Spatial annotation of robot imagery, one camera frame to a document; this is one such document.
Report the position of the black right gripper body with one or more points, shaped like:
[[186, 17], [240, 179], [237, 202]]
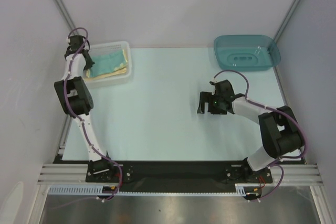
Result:
[[208, 102]]

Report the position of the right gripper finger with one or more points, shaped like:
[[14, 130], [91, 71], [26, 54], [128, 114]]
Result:
[[204, 97], [216, 111]]

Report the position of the yellow cream towel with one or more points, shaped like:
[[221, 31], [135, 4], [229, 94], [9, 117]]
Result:
[[89, 76]]

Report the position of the pale yellow towel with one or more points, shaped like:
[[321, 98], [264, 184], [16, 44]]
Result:
[[108, 64]]

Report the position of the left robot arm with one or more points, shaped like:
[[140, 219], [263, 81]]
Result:
[[75, 98]]

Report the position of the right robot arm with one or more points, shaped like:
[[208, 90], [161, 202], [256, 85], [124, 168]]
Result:
[[280, 133]]

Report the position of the white perforated plastic basket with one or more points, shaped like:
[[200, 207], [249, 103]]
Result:
[[101, 49]]

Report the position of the teal translucent plastic bin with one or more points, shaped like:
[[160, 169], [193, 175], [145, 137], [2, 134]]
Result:
[[246, 52]]

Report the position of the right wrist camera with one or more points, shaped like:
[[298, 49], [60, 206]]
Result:
[[213, 83]]

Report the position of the left aluminium frame post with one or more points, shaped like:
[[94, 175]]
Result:
[[60, 6]]

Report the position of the aluminium frame post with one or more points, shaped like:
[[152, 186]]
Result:
[[286, 19], [60, 6]]

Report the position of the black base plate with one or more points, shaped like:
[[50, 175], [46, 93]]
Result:
[[176, 177]]

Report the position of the aluminium front rail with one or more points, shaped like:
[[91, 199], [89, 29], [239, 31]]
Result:
[[75, 174]]

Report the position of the left slotted cable duct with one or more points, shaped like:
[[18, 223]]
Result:
[[81, 190]]

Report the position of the right aluminium frame post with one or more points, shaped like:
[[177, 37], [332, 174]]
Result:
[[286, 19]]

